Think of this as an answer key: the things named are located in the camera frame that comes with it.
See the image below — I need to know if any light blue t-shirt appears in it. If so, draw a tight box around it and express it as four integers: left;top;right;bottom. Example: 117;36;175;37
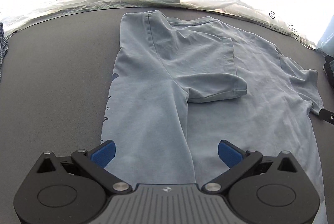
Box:
101;10;327;223

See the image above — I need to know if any blue plaid shirt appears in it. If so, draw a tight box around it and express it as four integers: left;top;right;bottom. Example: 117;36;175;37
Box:
0;23;9;79

